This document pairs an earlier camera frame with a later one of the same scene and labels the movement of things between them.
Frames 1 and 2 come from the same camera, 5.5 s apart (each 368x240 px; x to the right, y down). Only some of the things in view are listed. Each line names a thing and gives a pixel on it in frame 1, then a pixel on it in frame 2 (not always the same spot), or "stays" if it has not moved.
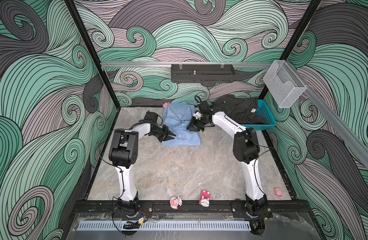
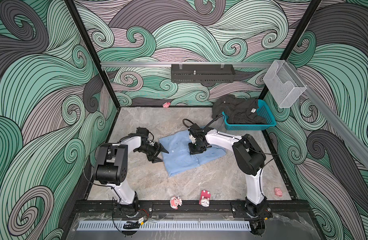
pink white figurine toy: x=175 y=201 stays
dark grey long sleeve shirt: x=242 y=110 stays
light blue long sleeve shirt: x=177 y=117 → x=179 y=158
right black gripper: x=193 y=125 → x=192 y=151
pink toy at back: x=166 y=104 stays
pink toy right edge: x=278 y=191 stays
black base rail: x=191 y=208 stays
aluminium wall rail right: x=361 y=148 stays
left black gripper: x=165 y=132 → x=157 y=148
